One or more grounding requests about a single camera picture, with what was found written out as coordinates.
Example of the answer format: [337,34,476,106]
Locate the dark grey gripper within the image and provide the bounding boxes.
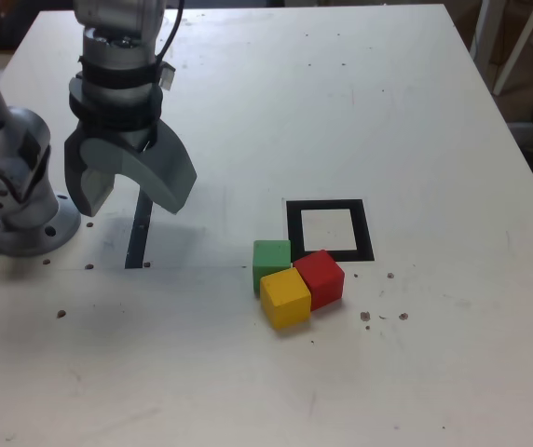
[64,119,198,218]

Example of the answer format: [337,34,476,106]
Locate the green cube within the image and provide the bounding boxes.
[252,239,294,295]

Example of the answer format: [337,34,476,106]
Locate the yellow cube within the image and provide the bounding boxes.
[259,267,313,332]

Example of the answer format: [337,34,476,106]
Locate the red cube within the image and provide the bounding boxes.
[293,249,346,312]

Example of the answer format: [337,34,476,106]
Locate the black tape square outline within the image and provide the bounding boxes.
[284,198,376,263]

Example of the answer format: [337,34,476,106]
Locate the black tape strip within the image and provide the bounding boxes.
[124,188,155,270]

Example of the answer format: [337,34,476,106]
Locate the white metal rack frame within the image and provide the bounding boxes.
[469,0,533,97]

